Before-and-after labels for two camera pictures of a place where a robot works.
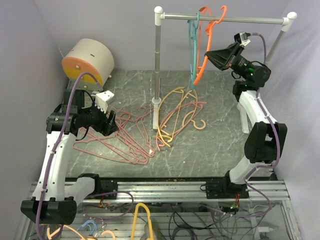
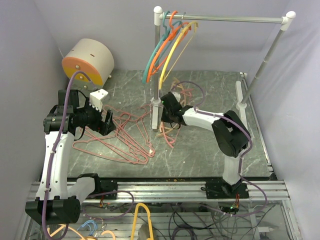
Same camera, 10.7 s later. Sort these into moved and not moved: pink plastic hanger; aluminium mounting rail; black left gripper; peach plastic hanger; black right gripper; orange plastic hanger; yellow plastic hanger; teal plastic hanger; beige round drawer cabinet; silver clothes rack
Moved: yellow plastic hanger; orange plastic hanger; pink plastic hanger; teal plastic hanger; black right gripper; peach plastic hanger
Not moved: black left gripper; beige round drawer cabinet; silver clothes rack; aluminium mounting rail
